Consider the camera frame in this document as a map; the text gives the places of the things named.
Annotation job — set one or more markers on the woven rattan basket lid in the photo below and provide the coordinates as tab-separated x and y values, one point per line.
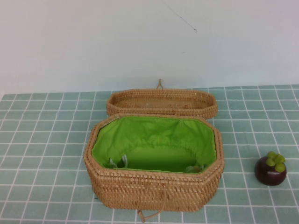
130	109

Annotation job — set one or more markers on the rattan loop on lid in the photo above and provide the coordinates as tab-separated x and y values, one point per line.
159	85

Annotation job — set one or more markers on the woven rattan basket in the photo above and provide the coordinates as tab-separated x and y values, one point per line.
151	189

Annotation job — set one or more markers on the bright green fabric liner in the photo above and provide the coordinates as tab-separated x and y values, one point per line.
151	130

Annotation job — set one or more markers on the purple mangosteen with green calyx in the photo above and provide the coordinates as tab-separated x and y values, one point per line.
268	173

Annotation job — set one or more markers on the teal white-grid tablecloth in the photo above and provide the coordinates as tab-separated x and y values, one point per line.
46	140

